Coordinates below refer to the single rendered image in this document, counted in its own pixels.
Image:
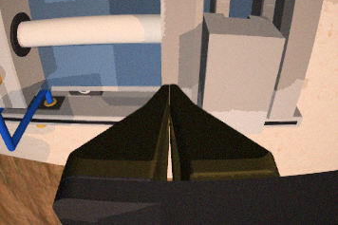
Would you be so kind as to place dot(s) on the grey metal block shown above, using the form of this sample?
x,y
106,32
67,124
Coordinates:
x,y
239,62

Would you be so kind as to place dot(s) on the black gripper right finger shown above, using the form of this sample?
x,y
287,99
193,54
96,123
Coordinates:
x,y
206,148

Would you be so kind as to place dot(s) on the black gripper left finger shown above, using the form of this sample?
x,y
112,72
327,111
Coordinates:
x,y
137,146

